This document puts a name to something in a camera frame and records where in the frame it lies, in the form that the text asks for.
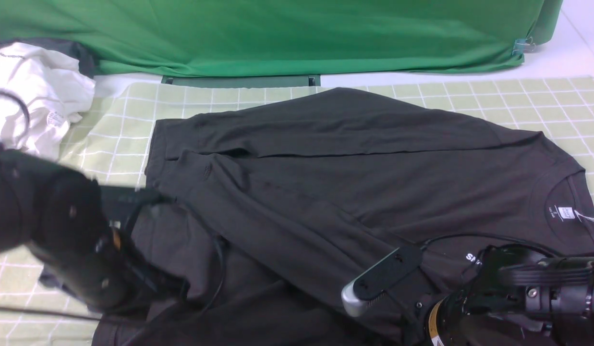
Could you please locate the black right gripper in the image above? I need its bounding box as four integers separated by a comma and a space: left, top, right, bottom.
402, 245, 547, 346

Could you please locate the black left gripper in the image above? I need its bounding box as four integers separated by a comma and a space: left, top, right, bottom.
27, 226, 189, 313

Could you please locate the dark gray long-sleeved shirt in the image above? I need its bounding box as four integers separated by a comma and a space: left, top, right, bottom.
92, 88, 594, 346

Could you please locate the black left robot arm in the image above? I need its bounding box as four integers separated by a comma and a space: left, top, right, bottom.
0, 146, 190, 314

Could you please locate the gray black right robot arm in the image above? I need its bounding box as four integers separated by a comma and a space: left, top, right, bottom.
413, 245, 594, 346

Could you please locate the white crumpled shirt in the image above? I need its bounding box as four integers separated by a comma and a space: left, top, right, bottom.
0, 42, 95, 161

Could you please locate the green checkered table cloth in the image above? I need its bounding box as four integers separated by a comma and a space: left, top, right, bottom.
0, 76, 594, 346

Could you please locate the dark gray garment behind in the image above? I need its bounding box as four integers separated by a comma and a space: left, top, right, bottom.
0, 37, 97, 79

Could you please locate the green backdrop cloth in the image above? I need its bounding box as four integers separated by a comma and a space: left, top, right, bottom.
0, 0, 562, 77

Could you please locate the blue binder clip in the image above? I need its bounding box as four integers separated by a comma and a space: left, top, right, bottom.
511, 37, 537, 56

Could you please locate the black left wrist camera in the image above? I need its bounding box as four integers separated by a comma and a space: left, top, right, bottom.
100, 185, 174, 231

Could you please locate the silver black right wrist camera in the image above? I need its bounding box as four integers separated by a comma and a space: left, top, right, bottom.
340, 245, 423, 317

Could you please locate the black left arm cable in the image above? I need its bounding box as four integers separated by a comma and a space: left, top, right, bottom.
0, 89, 228, 346

